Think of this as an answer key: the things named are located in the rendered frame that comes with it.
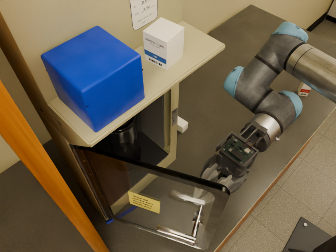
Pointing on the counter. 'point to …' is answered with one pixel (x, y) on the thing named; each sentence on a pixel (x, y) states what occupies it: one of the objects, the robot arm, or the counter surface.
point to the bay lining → (153, 121)
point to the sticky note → (144, 202)
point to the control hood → (197, 47)
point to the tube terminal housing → (38, 41)
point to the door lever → (181, 233)
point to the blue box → (96, 76)
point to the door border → (92, 181)
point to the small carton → (164, 43)
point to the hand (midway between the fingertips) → (199, 198)
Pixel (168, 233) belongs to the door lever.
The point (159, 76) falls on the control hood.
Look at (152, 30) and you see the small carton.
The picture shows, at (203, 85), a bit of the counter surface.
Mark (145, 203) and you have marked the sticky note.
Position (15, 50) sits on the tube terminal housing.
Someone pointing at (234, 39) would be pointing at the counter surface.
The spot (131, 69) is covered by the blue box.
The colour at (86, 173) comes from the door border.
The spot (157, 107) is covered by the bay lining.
